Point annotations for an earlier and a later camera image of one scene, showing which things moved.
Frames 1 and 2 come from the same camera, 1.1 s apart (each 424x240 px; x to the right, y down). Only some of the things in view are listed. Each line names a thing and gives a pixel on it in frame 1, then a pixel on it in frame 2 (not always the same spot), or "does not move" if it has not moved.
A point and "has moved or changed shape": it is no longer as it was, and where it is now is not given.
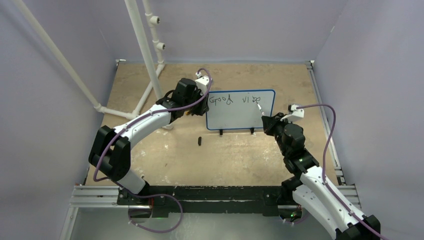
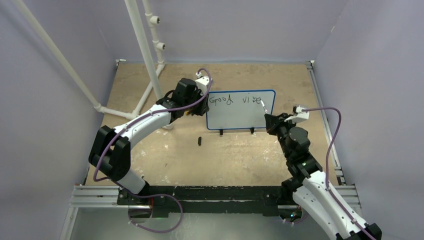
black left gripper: x=203 y=108 does not move
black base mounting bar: x=163 y=199 does not move
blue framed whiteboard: x=229 y=109 does not move
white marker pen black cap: x=260 y=109 has moved or changed shape
